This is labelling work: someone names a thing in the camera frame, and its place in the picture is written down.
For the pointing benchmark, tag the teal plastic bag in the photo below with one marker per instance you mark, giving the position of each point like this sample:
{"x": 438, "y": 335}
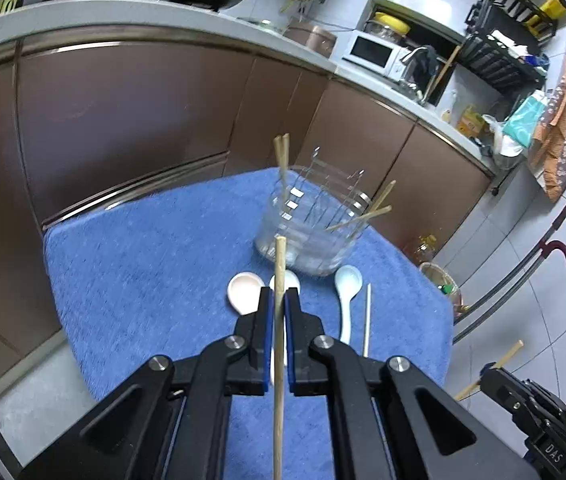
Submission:
{"x": 523, "y": 120}

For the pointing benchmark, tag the white ceramic spoon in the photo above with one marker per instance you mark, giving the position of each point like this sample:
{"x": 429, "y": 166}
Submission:
{"x": 243, "y": 290}
{"x": 293, "y": 278}
{"x": 348, "y": 280}

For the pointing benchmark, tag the blue towel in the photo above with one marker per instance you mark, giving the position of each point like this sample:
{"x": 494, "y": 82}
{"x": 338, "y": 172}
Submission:
{"x": 153, "y": 270}

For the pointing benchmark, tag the cooking oil bottle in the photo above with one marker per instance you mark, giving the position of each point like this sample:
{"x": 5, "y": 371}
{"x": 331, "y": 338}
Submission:
{"x": 425, "y": 247}

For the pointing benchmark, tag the white microwave oven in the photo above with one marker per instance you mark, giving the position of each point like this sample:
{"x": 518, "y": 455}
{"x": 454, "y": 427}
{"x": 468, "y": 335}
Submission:
{"x": 370, "y": 52}

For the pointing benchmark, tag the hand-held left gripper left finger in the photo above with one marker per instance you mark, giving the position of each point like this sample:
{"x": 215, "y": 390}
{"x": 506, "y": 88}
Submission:
{"x": 269, "y": 340}

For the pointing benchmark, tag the yellow pot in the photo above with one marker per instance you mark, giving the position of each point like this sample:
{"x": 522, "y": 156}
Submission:
{"x": 393, "y": 21}

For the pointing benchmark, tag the wooden chopstick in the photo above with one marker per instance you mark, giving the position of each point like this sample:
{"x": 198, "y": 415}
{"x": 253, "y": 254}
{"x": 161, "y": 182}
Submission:
{"x": 373, "y": 214}
{"x": 510, "y": 350}
{"x": 279, "y": 160}
{"x": 279, "y": 270}
{"x": 367, "y": 320}
{"x": 388, "y": 192}
{"x": 286, "y": 152}

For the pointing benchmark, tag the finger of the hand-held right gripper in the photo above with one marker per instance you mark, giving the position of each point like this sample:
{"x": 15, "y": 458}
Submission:
{"x": 500, "y": 385}

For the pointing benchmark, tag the long wooden stick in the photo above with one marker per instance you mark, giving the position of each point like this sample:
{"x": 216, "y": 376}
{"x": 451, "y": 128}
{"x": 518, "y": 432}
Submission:
{"x": 443, "y": 72}

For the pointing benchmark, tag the brown rice cooker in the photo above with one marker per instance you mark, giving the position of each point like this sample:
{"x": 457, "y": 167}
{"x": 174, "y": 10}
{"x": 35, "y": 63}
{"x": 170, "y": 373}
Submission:
{"x": 313, "y": 40}

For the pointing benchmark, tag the black wall rack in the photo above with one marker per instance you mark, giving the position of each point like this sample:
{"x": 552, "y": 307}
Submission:
{"x": 488, "y": 60}

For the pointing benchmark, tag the wicker basket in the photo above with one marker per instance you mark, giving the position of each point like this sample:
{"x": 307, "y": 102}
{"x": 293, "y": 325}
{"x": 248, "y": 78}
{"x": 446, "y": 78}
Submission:
{"x": 433, "y": 272}

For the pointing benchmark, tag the metal faucet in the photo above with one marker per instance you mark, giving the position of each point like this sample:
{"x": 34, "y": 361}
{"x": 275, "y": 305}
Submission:
{"x": 415, "y": 52}

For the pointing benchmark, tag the yellow film roll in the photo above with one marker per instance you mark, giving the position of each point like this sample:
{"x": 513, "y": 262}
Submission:
{"x": 553, "y": 7}

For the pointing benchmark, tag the clear utensil holder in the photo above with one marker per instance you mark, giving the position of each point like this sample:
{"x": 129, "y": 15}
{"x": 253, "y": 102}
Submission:
{"x": 313, "y": 250}

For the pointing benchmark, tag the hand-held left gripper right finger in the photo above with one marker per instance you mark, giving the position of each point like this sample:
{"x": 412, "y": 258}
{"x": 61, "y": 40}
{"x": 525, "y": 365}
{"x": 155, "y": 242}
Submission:
{"x": 290, "y": 340}

